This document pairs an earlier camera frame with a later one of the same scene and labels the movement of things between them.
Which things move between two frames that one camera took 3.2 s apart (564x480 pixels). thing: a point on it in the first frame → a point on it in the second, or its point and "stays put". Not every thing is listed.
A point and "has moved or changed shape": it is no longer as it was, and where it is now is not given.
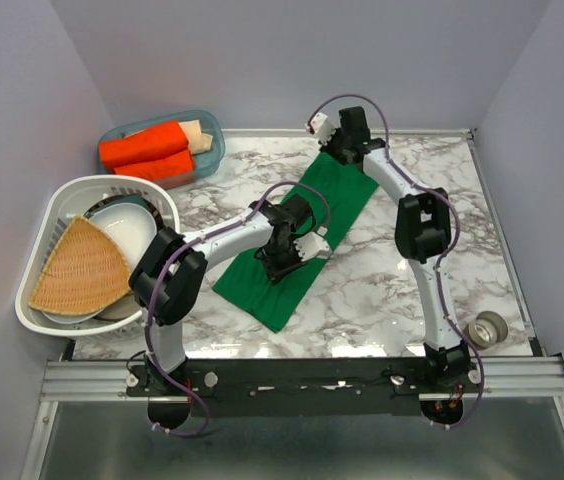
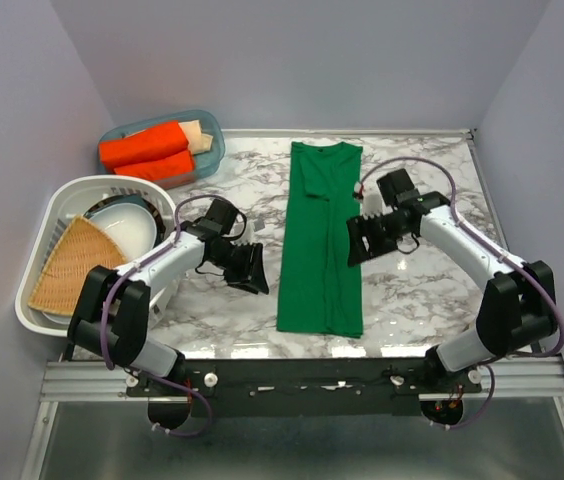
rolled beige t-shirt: x=197 y=140 stays put
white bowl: x=133 y=229 stays put
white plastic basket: x=69 y=198 stays put
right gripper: x=327 y=148 → x=359 y=227
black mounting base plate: x=306 y=388 stays put
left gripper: x=276 y=273 → x=251 y=276
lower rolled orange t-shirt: x=177 y=167 stays put
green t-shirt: x=337 y=191 has moved or changed shape
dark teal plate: x=133 y=198 stays put
